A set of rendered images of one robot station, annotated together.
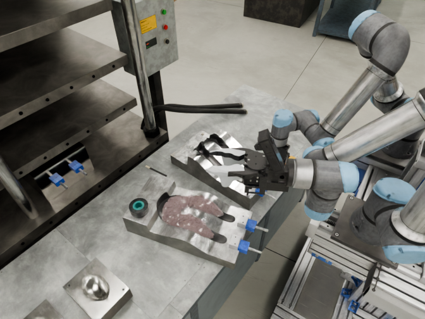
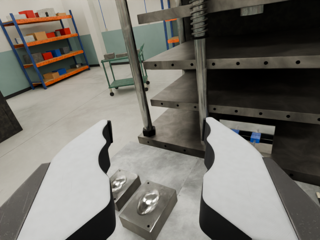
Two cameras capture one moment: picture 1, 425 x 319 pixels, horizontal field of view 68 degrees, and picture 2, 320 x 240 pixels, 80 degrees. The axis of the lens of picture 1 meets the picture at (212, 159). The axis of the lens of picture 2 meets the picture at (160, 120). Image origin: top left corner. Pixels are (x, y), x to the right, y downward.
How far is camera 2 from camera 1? 0.75 m
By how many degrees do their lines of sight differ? 69
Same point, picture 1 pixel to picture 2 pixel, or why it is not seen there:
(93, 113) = (312, 107)
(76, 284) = (149, 187)
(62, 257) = (177, 173)
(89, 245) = (193, 185)
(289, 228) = not seen: outside the picture
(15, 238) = (184, 144)
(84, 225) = not seen: hidden behind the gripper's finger
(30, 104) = (248, 59)
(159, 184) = not seen: hidden behind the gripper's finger
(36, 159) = (230, 107)
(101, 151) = (296, 149)
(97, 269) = (164, 196)
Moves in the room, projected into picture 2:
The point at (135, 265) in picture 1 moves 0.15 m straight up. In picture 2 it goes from (185, 232) to (181, 206)
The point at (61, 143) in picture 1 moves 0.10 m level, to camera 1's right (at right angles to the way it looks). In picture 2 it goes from (255, 109) to (267, 118)
